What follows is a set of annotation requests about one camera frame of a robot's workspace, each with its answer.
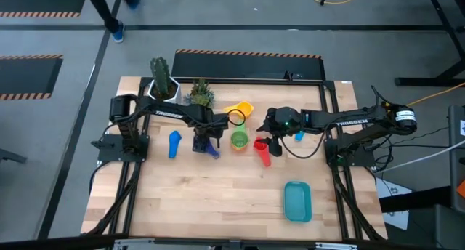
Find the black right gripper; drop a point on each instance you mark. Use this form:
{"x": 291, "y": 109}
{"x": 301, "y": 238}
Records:
{"x": 275, "y": 146}

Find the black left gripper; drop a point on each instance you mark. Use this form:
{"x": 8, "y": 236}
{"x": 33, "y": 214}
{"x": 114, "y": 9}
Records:
{"x": 209, "y": 124}

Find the dark blue measuring cup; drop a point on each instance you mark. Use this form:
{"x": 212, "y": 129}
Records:
{"x": 212, "y": 152}

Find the red measuring cup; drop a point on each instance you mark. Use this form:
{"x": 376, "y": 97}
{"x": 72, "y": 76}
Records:
{"x": 264, "y": 157}

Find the orange measuring cup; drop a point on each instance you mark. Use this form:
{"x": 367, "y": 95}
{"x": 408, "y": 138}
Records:
{"x": 237, "y": 149}

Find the yellow measuring cup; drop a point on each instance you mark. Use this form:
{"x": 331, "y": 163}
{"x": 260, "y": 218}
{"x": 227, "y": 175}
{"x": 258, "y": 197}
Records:
{"x": 247, "y": 107}

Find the cyan measuring cup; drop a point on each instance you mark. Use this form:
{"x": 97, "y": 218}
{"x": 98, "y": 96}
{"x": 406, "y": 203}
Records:
{"x": 299, "y": 136}

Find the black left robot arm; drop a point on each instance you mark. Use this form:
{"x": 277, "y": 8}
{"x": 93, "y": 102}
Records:
{"x": 163, "y": 110}

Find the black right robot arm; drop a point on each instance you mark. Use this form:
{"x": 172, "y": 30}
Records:
{"x": 348, "y": 121}

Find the teal plastic basket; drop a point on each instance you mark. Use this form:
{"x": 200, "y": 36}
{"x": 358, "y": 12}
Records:
{"x": 298, "y": 202}

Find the green succulent plant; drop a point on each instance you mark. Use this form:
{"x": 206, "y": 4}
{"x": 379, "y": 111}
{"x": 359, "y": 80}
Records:
{"x": 201, "y": 92}

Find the green cactus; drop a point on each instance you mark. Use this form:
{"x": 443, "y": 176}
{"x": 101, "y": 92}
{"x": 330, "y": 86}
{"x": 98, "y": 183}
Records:
{"x": 160, "y": 73}

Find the white paper sheet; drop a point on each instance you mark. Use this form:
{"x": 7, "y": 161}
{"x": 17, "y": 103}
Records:
{"x": 394, "y": 192}

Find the person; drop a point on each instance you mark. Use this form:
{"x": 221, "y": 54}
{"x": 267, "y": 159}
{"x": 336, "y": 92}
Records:
{"x": 100, "y": 6}

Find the grey cabinet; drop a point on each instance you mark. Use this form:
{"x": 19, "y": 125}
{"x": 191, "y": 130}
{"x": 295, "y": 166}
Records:
{"x": 457, "y": 152}

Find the black furniture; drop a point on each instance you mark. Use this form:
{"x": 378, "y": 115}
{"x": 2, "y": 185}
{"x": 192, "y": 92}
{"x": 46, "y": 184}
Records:
{"x": 436, "y": 224}

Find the black chair leg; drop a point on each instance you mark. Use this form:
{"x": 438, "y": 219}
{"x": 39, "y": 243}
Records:
{"x": 12, "y": 156}

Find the orange object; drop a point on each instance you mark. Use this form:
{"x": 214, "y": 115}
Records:
{"x": 461, "y": 189}

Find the black aluminium table frame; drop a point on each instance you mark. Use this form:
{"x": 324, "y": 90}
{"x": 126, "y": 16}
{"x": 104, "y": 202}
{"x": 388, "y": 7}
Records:
{"x": 327, "y": 93}

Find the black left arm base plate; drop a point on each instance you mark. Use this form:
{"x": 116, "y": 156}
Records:
{"x": 109, "y": 152}

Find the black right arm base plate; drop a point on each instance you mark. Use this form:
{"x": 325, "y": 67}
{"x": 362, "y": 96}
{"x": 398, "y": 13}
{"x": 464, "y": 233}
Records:
{"x": 363, "y": 161}

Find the silver bracket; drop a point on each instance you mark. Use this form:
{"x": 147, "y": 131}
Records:
{"x": 134, "y": 243}
{"x": 336, "y": 246}

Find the black metal stand frame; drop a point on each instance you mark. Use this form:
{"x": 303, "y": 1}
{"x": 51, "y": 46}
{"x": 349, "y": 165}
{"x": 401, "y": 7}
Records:
{"x": 428, "y": 81}

